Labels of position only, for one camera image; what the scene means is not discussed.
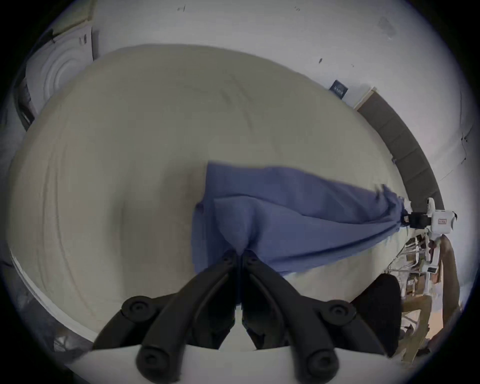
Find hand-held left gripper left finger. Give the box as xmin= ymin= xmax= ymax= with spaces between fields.
xmin=92 ymin=250 xmax=241 ymax=384

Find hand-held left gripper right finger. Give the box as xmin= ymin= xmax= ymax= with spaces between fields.
xmin=240 ymin=250 xmax=388 ymax=384

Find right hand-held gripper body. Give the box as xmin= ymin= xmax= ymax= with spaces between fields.
xmin=409 ymin=197 xmax=459 ymax=275

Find blue garment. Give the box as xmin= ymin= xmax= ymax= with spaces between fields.
xmin=190 ymin=161 xmax=410 ymax=277

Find person's right forearm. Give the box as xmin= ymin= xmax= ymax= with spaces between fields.
xmin=439 ymin=259 xmax=463 ymax=331

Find person's right hand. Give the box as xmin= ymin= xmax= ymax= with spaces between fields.
xmin=429 ymin=235 xmax=451 ymax=265

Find dark padded headboard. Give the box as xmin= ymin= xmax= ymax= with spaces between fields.
xmin=355 ymin=91 xmax=446 ymax=211

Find person's legs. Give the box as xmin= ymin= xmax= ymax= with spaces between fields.
xmin=352 ymin=273 xmax=403 ymax=358

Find small dark blue box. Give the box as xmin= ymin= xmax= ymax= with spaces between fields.
xmin=329 ymin=79 xmax=349 ymax=100

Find white washing machine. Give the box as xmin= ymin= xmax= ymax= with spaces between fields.
xmin=22 ymin=24 xmax=95 ymax=118

